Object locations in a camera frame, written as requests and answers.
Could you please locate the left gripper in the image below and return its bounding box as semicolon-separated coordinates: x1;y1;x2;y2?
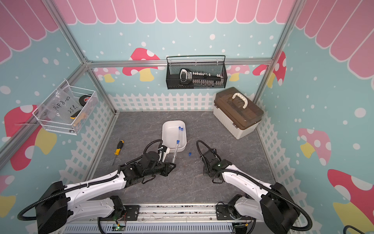
144;160;176;177

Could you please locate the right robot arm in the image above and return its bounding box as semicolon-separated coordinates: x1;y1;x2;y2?
196;140;313;234

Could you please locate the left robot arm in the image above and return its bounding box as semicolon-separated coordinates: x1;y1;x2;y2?
17;139;176;234

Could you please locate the yellow black screwdriver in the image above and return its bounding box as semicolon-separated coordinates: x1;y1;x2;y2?
111;140;124;166

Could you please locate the white plastic tray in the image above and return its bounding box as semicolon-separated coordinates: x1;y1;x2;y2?
162;120;187;153

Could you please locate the brown lid storage box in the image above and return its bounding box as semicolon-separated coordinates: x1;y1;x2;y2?
213;87;264;139

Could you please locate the black tape roll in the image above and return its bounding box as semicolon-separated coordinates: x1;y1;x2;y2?
79;95;91;107

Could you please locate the socket set in basket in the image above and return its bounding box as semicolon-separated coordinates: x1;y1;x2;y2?
178;69;225;88

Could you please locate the clear labelled plastic bag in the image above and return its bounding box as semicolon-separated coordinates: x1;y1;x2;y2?
41;88;82;124

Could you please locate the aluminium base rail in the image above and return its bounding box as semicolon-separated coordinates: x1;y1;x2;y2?
55;203;299;234

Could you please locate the white wire wall basket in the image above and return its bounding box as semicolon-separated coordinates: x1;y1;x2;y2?
33;80;98;136

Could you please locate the black wire wall basket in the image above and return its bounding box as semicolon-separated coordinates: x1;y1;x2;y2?
166;55;228;90

